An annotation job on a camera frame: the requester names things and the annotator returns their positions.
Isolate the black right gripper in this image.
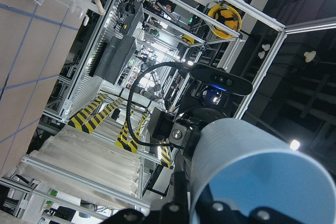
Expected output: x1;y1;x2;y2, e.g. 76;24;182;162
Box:
147;82;234;153

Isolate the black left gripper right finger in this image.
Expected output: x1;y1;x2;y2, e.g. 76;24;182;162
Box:
193;185;335;223

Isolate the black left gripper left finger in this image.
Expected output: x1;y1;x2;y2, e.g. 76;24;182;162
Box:
103;172;190;223

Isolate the light blue cup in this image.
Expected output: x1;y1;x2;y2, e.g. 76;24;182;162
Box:
190;118;335;223

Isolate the yellow hard hat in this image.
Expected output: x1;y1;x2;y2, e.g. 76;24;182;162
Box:
207;4;242;39
181;35;195;45

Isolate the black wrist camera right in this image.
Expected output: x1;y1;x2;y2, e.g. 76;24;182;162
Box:
189;62;253;96

